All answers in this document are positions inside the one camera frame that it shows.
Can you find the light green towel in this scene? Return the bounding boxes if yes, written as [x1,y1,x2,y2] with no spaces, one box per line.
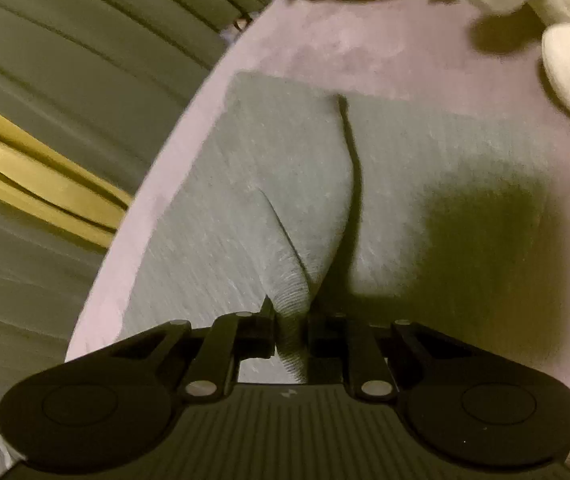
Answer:
[119,71,570,386]

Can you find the green curtain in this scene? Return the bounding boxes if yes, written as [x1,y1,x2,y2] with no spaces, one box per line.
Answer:
[0,0,286,406]

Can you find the purple fleece blanket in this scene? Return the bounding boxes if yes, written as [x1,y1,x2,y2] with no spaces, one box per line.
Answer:
[65,0,570,480]

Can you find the yellow curtain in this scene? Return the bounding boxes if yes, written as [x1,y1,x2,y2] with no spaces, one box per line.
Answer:
[0,89,133,248]

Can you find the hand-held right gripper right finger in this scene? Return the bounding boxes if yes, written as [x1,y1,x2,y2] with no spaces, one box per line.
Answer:
[307,311,466,402]

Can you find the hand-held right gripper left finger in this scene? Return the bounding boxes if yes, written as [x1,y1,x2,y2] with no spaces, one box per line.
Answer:
[109,296,277,402]

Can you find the cream plush toy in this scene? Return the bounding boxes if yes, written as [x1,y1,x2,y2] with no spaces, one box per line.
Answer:
[435,0,570,130]

